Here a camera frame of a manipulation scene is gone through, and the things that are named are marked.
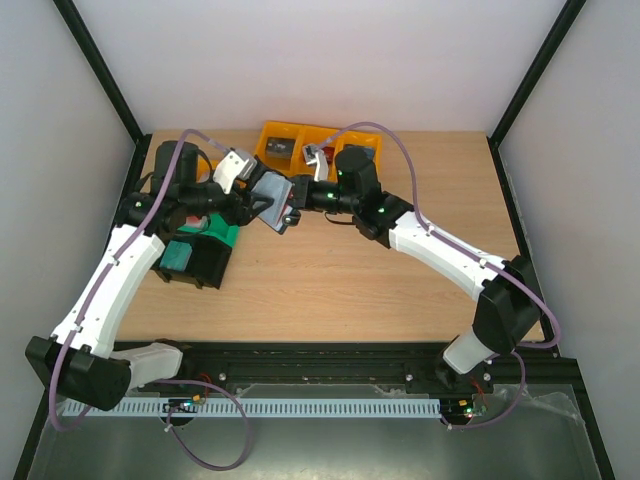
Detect black frame post left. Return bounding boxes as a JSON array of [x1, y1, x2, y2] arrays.
[[52, 0, 151, 146]]

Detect white slotted cable duct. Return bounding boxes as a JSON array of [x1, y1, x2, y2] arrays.
[[88, 397, 441, 419]]

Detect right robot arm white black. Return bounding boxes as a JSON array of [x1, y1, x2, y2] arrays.
[[289, 144, 542, 392]]

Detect white red-circle card stack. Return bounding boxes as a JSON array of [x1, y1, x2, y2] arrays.
[[184, 216, 208, 228]]

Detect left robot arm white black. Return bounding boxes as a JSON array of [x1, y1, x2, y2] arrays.
[[25, 139, 292, 416]]

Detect grey VIP card stack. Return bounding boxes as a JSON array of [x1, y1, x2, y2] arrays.
[[265, 137, 296, 159]]

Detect green plastic bin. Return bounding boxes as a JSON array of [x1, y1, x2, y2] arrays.
[[177, 214, 239, 247]]

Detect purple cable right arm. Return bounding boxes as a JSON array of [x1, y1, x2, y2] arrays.
[[312, 121, 562, 432]]

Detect yellow bin with grey cards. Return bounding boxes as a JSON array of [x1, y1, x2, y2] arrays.
[[254, 121, 304, 176]]

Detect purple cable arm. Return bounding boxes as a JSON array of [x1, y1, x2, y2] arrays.
[[48, 128, 251, 470], [312, 121, 562, 432]]

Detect black frame post right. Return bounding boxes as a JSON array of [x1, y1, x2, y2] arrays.
[[488, 0, 587, 144]]

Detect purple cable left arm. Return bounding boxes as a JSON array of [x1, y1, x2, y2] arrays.
[[48, 128, 251, 470]]

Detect blue VIP card stack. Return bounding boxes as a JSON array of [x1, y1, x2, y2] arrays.
[[343, 144, 376, 162]]

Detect yellow bin with red cards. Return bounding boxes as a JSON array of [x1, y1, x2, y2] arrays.
[[291, 125, 337, 174]]

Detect teal VIP card stack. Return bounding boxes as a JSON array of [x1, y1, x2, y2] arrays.
[[159, 241, 193, 272]]

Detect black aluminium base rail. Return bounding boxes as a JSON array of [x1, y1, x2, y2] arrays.
[[122, 340, 581, 396]]

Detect red VIP card stack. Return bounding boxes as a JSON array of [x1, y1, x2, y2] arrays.
[[322, 146, 335, 164]]

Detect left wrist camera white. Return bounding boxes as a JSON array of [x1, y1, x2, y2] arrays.
[[213, 149, 257, 194]]

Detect black frame post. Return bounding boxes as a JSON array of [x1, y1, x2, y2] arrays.
[[52, 0, 151, 146], [488, 0, 587, 144]]

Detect black leather card holder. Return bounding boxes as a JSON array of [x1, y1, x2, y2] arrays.
[[247, 159, 297, 235]]

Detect yellow bin with blue cards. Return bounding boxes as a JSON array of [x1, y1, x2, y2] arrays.
[[334, 131, 382, 173]]

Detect yellow bin near green bin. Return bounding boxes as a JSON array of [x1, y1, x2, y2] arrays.
[[197, 157, 218, 183]]

